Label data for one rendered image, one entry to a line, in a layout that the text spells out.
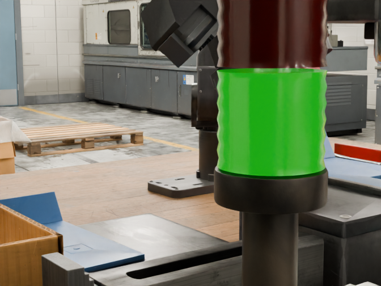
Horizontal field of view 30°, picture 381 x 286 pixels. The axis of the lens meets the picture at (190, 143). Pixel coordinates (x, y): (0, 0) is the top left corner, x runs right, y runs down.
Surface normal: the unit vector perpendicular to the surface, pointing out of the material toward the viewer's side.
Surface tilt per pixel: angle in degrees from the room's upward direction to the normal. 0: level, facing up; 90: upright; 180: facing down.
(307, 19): 104
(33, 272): 90
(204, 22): 60
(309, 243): 0
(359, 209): 0
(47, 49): 90
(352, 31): 90
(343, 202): 0
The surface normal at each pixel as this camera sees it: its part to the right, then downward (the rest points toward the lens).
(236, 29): -0.66, -0.13
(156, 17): -0.81, 0.10
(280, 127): 0.04, 0.39
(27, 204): 0.54, -0.40
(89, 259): 0.00, -0.99
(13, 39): 0.53, 0.12
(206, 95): 0.00, 0.04
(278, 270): 0.22, 0.15
